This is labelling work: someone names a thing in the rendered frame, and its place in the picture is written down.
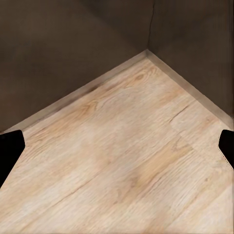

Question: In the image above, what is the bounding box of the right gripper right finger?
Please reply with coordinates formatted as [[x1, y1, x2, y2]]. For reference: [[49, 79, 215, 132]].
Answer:
[[218, 129, 234, 169]]

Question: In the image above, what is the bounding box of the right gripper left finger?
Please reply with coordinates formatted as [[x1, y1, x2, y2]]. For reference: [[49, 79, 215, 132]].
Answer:
[[0, 130, 25, 188]]

